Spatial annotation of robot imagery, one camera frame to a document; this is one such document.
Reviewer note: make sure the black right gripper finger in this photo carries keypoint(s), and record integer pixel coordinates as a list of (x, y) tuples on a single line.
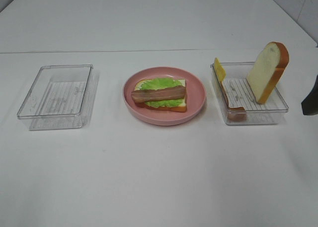
[(310, 103)]

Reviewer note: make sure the bacon strip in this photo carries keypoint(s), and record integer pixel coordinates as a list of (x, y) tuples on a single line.
[(237, 114), (170, 93)]

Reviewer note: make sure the bread slice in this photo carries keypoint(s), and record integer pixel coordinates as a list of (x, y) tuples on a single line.
[(161, 93), (267, 70)]

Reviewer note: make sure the green lettuce leaf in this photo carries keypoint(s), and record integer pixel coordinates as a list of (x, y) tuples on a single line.
[(161, 83)]

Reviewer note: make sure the right clear plastic container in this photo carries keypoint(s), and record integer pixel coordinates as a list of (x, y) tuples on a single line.
[(239, 94)]

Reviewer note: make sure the clear plastic container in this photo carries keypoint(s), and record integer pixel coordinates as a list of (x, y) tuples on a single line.
[(61, 97), (239, 94)]

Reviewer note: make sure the yellow cheese slice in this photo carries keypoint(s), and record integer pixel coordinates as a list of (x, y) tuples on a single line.
[(220, 72)]

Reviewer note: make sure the pink round plate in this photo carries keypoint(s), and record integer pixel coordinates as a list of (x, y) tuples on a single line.
[(195, 96)]

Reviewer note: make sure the left clear plastic container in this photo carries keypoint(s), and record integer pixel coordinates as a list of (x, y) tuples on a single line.
[(61, 97)]

